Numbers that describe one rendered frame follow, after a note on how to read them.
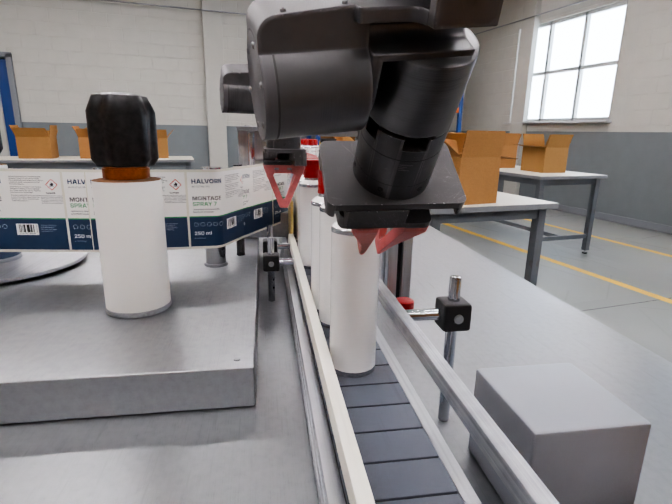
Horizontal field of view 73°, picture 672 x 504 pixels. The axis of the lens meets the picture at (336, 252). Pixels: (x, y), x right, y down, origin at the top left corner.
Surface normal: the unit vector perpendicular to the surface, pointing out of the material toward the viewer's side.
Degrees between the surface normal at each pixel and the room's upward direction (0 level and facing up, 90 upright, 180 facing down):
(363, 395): 0
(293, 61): 73
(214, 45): 90
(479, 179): 91
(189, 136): 90
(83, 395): 90
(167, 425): 0
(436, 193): 40
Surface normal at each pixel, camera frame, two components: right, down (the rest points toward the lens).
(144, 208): 0.77, 0.18
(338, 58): 0.24, -0.04
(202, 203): 0.22, 0.26
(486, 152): 0.42, 0.40
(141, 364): 0.02, -0.97
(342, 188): 0.11, -0.57
